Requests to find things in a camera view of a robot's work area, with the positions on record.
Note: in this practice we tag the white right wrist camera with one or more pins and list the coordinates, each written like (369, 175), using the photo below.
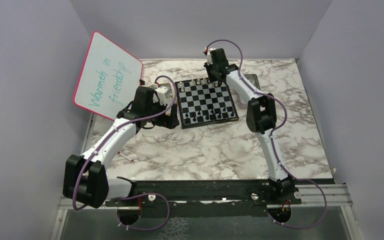
(207, 53)

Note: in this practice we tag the pink framed whiteboard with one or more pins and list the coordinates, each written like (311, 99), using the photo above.
(108, 79)

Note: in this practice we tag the red capped marker pen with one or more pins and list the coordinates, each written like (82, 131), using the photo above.
(125, 156)

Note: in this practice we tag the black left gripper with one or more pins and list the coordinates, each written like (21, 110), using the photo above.
(169, 121)

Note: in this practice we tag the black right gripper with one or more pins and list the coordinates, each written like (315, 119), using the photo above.
(207, 66)

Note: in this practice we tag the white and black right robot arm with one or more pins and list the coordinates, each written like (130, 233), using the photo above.
(261, 119)

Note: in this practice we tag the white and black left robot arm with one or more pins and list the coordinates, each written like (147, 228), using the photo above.
(85, 176)

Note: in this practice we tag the black and white chessboard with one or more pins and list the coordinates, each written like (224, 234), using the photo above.
(203, 99)

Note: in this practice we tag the right aluminium extrusion rail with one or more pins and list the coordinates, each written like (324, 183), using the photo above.
(336, 195)

